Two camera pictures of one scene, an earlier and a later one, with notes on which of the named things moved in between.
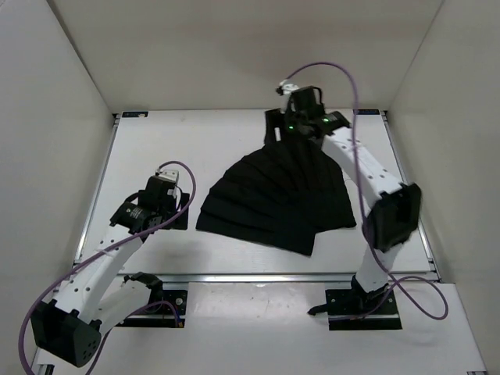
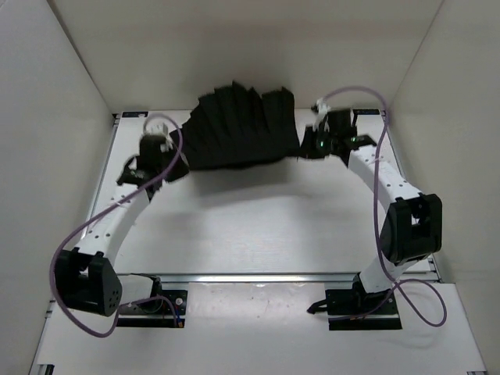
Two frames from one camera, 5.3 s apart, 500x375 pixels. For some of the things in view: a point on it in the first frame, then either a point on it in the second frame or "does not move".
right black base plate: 349,310 does not move
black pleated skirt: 283,194 to 234,124
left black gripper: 182,220 to 182,171
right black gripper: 275,120 to 308,151
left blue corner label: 134,114 does not move
